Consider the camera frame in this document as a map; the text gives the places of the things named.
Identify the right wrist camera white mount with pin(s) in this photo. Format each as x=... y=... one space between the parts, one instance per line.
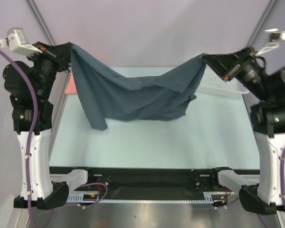
x=274 y=36

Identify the left aluminium frame post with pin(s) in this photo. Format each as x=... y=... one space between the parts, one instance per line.
x=32 y=6

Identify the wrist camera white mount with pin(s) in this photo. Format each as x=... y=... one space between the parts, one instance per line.
x=18 y=43
x=274 y=36

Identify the white plastic perforated basket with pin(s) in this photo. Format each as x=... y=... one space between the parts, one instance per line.
x=212 y=84

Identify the right aluminium frame post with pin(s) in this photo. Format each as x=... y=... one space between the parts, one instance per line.
x=262 y=21

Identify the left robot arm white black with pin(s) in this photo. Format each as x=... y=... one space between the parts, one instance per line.
x=29 y=89

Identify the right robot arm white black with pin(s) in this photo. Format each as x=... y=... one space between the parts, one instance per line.
x=268 y=121

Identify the aluminium frame post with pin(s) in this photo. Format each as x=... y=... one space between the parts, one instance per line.
x=32 y=6
x=262 y=21

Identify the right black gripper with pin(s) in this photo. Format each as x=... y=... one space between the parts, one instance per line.
x=237 y=65

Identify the folded pink t shirt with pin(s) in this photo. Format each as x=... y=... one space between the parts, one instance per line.
x=71 y=87

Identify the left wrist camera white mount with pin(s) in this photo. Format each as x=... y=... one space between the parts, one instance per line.
x=18 y=43

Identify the white slotted cable duct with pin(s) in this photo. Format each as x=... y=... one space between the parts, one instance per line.
x=207 y=198

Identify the blue-grey t shirt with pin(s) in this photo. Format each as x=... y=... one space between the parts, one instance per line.
x=105 y=94

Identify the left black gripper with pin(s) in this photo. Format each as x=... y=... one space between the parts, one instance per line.
x=59 y=54

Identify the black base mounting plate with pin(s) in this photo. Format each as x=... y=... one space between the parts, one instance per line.
x=152 y=184

